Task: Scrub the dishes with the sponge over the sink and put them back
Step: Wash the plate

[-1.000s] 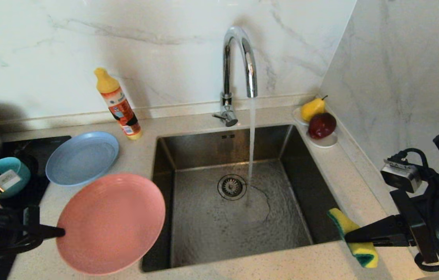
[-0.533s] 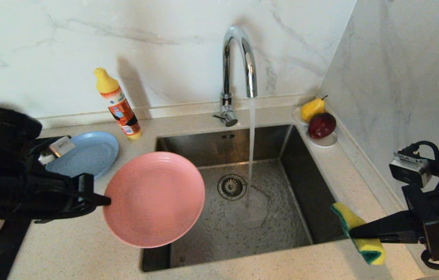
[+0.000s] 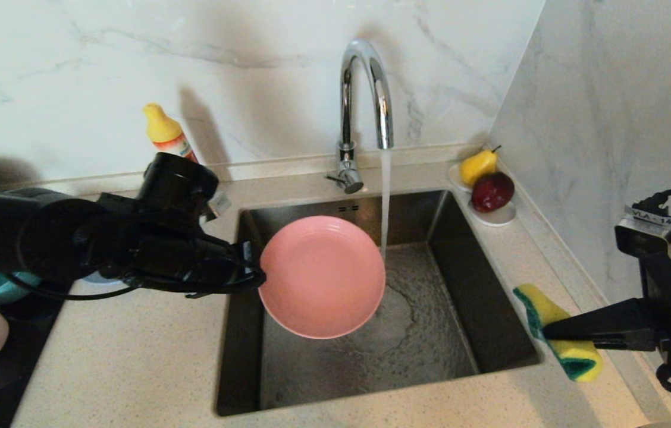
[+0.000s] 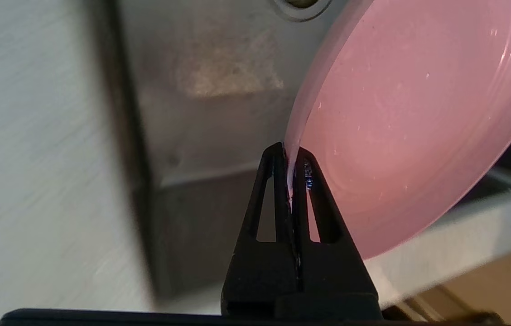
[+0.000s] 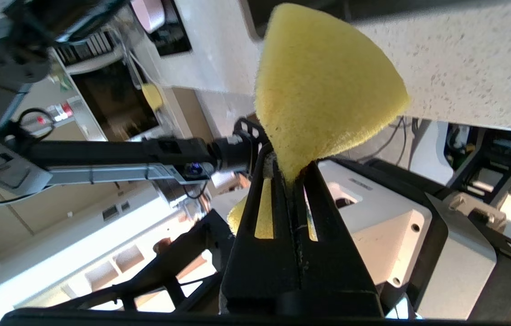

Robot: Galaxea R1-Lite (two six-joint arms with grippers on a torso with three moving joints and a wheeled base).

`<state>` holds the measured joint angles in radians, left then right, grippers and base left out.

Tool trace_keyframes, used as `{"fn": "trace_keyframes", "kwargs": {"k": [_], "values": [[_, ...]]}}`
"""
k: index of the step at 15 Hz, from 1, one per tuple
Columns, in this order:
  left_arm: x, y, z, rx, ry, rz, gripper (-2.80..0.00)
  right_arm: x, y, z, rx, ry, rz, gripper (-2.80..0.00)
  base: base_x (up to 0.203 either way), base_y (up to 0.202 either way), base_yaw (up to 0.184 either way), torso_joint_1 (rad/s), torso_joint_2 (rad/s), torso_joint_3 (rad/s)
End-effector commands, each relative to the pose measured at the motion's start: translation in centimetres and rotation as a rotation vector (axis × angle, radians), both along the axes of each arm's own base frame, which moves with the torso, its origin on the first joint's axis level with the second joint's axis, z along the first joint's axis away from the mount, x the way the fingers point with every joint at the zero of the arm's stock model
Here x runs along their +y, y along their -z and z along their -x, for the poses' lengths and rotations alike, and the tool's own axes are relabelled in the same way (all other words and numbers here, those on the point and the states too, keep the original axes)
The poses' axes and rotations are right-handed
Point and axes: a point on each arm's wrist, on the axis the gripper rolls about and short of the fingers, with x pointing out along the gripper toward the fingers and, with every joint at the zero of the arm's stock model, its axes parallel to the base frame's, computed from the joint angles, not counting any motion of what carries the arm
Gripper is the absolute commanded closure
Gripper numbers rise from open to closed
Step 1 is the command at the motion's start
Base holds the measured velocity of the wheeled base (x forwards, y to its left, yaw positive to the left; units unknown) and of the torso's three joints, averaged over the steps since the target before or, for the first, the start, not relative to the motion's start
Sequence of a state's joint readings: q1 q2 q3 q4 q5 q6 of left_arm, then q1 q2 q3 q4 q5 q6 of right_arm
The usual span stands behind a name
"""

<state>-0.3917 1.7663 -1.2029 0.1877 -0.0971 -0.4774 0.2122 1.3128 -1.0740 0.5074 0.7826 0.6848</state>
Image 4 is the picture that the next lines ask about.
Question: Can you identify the large salmon pink plate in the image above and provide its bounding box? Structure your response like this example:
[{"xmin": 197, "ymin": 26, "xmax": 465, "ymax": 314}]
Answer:
[{"xmin": 284, "ymin": 0, "xmax": 511, "ymax": 261}]

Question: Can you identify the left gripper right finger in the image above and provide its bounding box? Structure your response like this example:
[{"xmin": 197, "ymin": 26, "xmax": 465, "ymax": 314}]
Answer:
[{"xmin": 293, "ymin": 146, "xmax": 383, "ymax": 318}]

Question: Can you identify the stainless steel sink basin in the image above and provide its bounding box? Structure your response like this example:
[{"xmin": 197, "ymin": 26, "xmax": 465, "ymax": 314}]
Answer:
[{"xmin": 97, "ymin": 0, "xmax": 511, "ymax": 299}]

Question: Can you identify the round metal drain strainer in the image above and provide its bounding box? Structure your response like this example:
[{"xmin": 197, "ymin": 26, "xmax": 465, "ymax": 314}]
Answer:
[{"xmin": 274, "ymin": 0, "xmax": 333, "ymax": 22}]

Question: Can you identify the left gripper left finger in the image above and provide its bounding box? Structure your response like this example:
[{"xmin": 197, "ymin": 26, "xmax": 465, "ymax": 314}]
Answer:
[{"xmin": 220, "ymin": 142, "xmax": 300, "ymax": 316}]

